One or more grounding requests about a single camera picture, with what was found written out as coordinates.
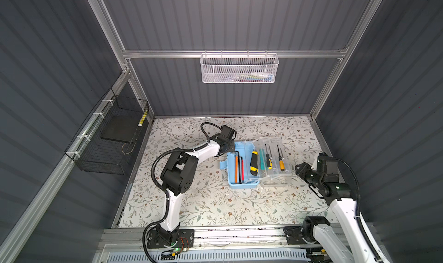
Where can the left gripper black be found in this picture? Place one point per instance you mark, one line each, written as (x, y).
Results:
(231, 145)

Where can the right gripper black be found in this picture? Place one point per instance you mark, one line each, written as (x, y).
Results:
(301, 170)

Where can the black hex key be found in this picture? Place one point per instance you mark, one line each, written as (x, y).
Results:
(239, 169)

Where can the orange handled screwdriver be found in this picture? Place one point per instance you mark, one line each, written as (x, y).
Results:
(281, 159)

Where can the blue plastic tool box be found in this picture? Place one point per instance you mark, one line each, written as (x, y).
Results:
(245, 150)

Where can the small yellow black screwdriver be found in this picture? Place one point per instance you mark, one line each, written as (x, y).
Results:
(268, 156)

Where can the yellow black ratchet screwdriver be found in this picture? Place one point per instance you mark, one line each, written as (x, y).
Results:
(254, 163)

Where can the red hex key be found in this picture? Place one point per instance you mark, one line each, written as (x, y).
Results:
(242, 170)

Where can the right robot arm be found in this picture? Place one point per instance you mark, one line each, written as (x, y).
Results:
(362, 246)

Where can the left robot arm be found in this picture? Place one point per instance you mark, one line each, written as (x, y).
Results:
(173, 171)

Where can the items in white basket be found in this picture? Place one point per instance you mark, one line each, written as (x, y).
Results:
(252, 77)

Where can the yellow marker in basket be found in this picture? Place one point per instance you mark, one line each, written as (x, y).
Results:
(142, 119)

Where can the black foam pad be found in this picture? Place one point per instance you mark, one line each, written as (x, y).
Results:
(121, 129)

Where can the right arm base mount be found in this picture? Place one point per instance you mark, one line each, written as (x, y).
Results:
(297, 236)

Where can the white wire mesh basket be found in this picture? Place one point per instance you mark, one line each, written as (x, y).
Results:
(216, 67)

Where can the aluminium front rail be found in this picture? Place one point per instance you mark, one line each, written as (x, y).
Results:
(205, 238)

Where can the white perforated cable duct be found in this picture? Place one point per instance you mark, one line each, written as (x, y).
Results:
(286, 255)

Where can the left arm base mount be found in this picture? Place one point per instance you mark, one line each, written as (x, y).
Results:
(159, 238)

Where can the black wire basket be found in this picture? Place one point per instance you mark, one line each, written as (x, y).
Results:
(93, 154)

